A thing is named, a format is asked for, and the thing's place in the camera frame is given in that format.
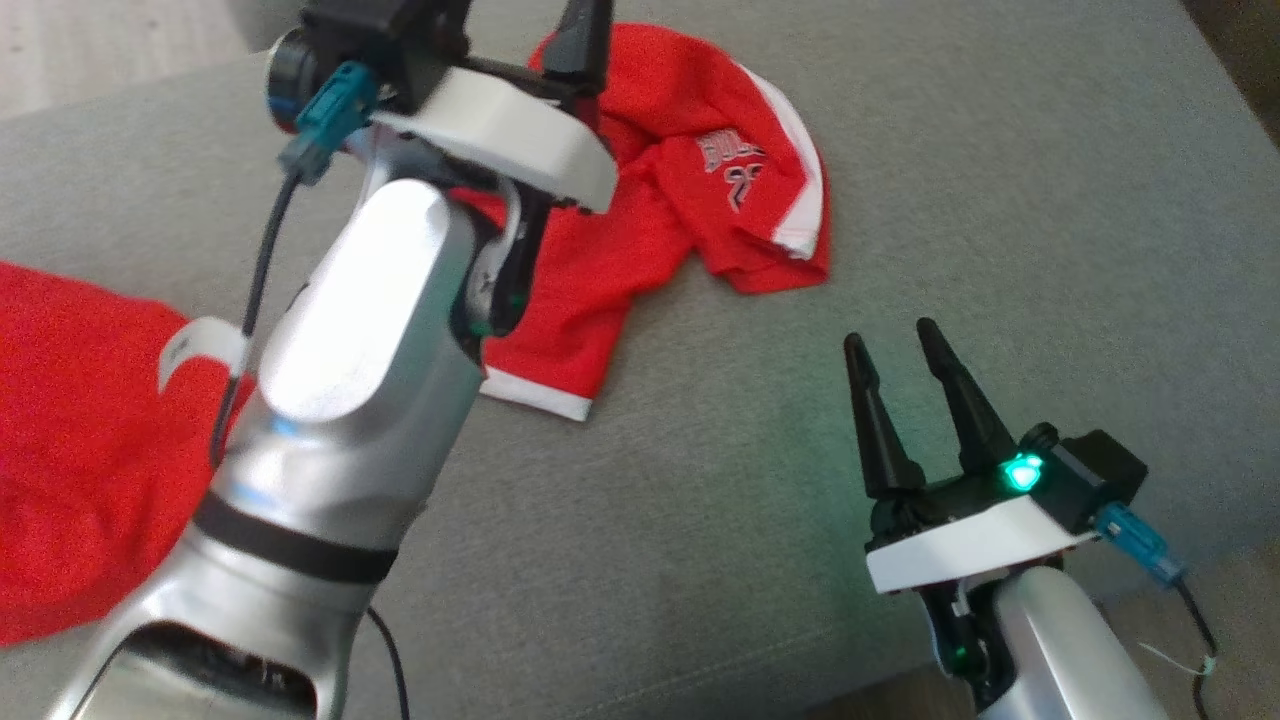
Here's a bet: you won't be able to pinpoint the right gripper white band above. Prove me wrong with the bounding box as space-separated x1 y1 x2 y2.
845 318 1099 701

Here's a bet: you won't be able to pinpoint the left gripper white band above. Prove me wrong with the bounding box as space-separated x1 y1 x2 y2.
370 0 621 337

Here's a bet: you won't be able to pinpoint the red shorts white trim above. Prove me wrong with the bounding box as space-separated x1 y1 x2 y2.
450 22 832 422

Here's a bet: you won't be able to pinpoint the red jersey white sleeves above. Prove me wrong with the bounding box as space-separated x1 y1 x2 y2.
0 262 253 647

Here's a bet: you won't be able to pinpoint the large grey sofa seat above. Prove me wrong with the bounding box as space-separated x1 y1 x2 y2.
0 0 1280 720

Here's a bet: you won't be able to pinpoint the right arm cable teal plug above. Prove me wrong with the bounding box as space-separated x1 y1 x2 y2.
1095 503 1221 720

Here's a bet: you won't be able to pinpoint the arm cable teal plug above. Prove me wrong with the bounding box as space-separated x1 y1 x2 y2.
208 60 411 720
1095 503 1221 720

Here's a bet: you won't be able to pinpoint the left arm cable teal plug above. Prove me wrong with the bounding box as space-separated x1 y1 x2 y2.
208 60 411 720

